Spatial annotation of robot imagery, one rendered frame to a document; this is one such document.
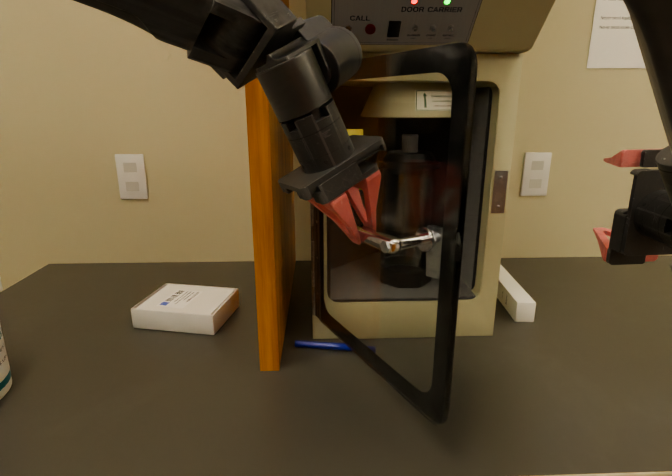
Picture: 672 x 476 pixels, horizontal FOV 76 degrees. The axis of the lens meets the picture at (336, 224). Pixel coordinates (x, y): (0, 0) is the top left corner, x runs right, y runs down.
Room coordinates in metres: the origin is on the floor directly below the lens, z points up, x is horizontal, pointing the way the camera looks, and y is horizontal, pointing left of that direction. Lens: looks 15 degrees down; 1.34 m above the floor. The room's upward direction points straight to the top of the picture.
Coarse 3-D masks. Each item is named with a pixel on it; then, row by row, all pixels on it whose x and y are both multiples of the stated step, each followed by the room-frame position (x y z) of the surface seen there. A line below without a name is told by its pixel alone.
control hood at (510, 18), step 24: (312, 0) 0.60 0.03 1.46; (504, 0) 0.60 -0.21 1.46; (528, 0) 0.61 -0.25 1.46; (552, 0) 0.61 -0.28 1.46; (480, 24) 0.63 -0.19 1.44; (504, 24) 0.63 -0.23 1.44; (528, 24) 0.63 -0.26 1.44; (384, 48) 0.65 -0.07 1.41; (408, 48) 0.65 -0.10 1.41; (480, 48) 0.66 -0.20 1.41; (504, 48) 0.66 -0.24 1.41; (528, 48) 0.66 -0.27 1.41
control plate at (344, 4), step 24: (336, 0) 0.60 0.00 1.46; (360, 0) 0.60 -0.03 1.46; (384, 0) 0.60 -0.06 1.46; (408, 0) 0.60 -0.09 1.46; (432, 0) 0.60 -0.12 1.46; (456, 0) 0.60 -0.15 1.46; (480, 0) 0.60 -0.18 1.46; (336, 24) 0.62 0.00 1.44; (360, 24) 0.62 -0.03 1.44; (384, 24) 0.62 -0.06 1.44; (408, 24) 0.62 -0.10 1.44; (432, 24) 0.63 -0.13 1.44; (456, 24) 0.63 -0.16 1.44
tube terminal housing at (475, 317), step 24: (480, 72) 0.68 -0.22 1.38; (504, 72) 0.69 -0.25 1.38; (504, 96) 0.69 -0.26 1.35; (504, 120) 0.69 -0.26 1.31; (504, 144) 0.69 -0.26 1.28; (504, 168) 0.69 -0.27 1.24; (504, 216) 0.69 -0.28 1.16; (480, 240) 0.71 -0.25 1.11; (480, 264) 0.71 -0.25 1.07; (480, 288) 0.71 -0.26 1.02; (480, 312) 0.69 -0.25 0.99; (336, 336) 0.68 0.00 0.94
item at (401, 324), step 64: (384, 64) 0.50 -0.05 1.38; (448, 64) 0.42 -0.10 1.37; (384, 128) 0.50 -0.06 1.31; (448, 128) 0.41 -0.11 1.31; (384, 192) 0.50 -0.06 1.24; (448, 192) 0.41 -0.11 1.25; (320, 256) 0.64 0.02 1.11; (384, 256) 0.49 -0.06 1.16; (448, 256) 0.40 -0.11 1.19; (320, 320) 0.64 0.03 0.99; (384, 320) 0.49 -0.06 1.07; (448, 320) 0.40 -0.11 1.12; (448, 384) 0.40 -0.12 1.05
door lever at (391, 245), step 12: (360, 228) 0.46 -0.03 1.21; (420, 228) 0.44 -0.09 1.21; (372, 240) 0.43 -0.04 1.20; (384, 240) 0.41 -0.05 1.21; (396, 240) 0.41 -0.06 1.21; (408, 240) 0.42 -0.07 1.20; (420, 240) 0.42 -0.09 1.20; (432, 240) 0.42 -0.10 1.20; (384, 252) 0.41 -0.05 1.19; (396, 252) 0.41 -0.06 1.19
